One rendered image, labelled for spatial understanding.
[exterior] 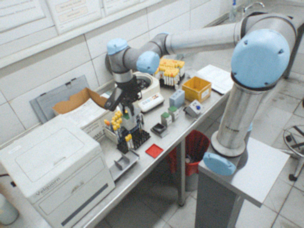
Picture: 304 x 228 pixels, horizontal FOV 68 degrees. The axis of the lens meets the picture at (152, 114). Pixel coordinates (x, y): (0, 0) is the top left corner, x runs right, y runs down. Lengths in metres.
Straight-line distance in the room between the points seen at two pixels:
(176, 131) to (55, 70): 0.75
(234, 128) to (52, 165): 0.60
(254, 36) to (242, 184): 0.64
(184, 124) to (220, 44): 0.64
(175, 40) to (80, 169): 0.56
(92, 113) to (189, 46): 0.77
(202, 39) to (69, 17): 0.81
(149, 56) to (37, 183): 0.53
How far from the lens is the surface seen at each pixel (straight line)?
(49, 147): 0.91
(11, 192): 1.28
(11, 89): 1.34
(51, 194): 0.85
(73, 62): 1.43
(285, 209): 2.13
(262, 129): 2.62
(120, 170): 1.07
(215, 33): 0.76
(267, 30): 0.59
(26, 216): 1.16
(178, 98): 1.32
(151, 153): 1.15
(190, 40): 0.79
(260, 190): 1.04
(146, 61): 0.76
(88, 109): 1.40
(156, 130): 1.22
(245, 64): 0.57
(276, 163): 1.14
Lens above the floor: 1.77
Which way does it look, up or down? 41 degrees down
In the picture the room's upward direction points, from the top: 7 degrees counter-clockwise
